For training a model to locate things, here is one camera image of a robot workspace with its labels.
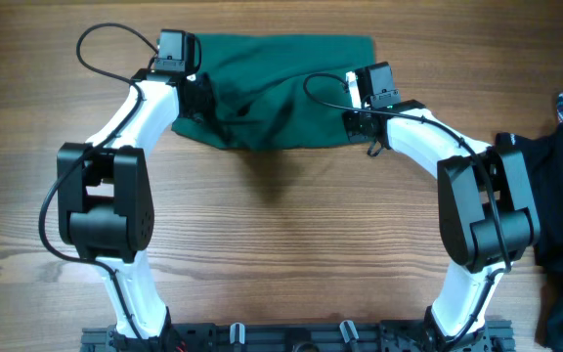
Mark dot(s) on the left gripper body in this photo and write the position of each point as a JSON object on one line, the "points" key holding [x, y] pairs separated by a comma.
{"points": [[203, 97]]}

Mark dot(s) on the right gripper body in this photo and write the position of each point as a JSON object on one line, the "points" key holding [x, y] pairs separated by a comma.
{"points": [[354, 124]]}

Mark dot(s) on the green cloth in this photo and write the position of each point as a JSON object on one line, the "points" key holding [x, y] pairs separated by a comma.
{"points": [[275, 92]]}

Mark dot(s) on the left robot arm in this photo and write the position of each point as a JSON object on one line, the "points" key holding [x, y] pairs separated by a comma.
{"points": [[105, 207]]}

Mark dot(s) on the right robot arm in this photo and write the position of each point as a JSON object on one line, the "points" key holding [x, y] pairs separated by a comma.
{"points": [[487, 212]]}

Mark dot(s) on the black mounting rail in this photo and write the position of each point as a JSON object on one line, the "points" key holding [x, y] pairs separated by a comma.
{"points": [[388, 335]]}

